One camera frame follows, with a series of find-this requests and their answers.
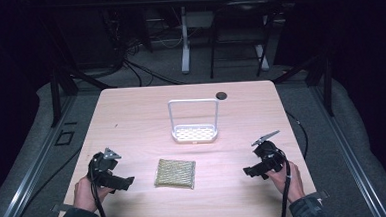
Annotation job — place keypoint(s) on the black metal stand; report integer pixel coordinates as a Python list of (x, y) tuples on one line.
[(61, 85), (319, 75)]

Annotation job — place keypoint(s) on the yellow-green scouring sponge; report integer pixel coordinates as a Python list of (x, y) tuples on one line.
[(175, 173)]

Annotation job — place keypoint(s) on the black round table grommet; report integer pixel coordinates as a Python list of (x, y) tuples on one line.
[(221, 95)]

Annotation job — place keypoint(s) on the black chair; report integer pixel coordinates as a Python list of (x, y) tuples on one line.
[(240, 26)]

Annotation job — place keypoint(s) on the white sponge rack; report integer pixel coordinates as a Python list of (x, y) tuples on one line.
[(194, 134)]

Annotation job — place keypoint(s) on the metal floor rail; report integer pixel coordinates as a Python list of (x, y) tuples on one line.
[(346, 147), (27, 177)]

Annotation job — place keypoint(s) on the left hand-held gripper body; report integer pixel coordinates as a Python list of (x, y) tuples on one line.
[(100, 166)]

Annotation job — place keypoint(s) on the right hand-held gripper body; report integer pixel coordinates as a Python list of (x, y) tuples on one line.
[(271, 157)]

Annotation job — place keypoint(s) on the person's left hand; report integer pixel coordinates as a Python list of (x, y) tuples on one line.
[(85, 196)]

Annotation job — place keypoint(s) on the person's right hand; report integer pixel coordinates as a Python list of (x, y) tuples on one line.
[(293, 183)]

